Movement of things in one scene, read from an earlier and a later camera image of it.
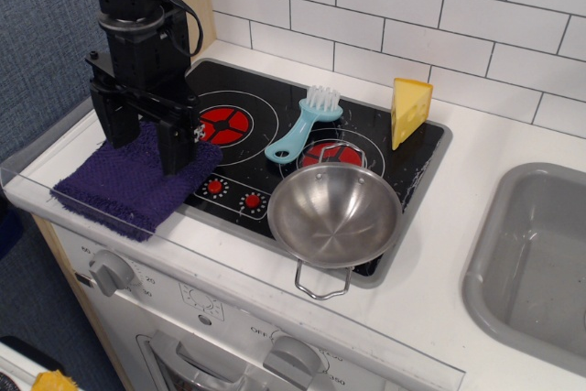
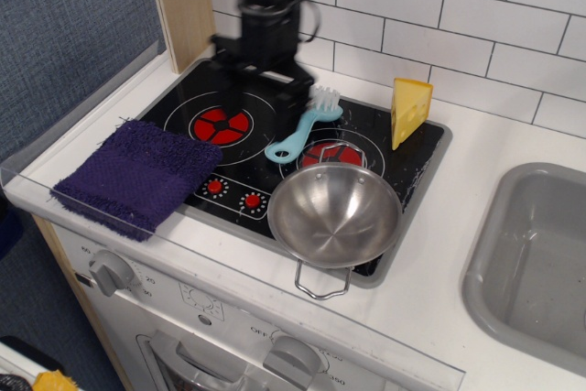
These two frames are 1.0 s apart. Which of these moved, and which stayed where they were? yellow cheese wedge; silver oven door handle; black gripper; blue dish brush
Moved: black gripper
Stayed: yellow cheese wedge; silver oven door handle; blue dish brush
